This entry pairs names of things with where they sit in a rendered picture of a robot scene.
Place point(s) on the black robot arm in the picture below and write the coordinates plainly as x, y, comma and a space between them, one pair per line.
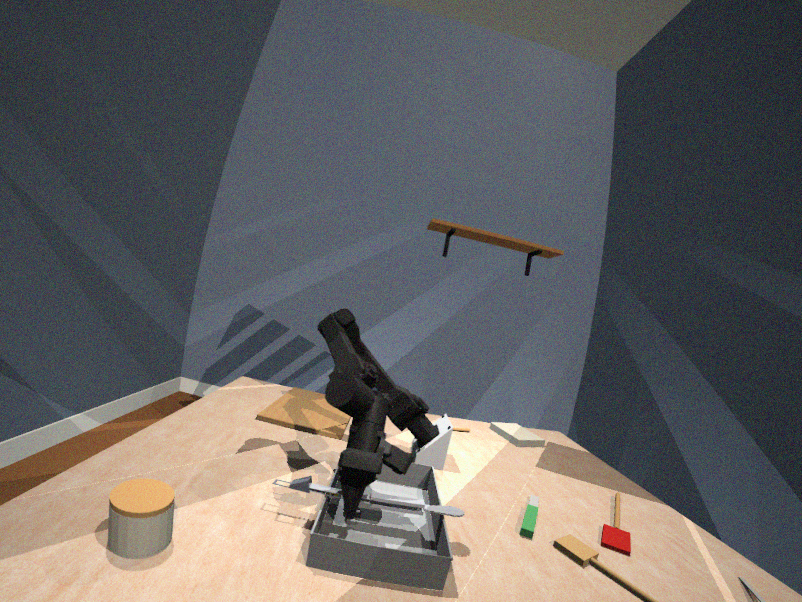
354, 375

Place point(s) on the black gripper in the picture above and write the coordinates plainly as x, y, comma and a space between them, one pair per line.
359, 463

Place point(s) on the grey canister with wooden lid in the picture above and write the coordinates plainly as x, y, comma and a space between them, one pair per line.
140, 518

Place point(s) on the wooden board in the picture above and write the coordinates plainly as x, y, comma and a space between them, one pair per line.
307, 411

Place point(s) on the red spatula with wooden handle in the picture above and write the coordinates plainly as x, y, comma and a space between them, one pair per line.
614, 538

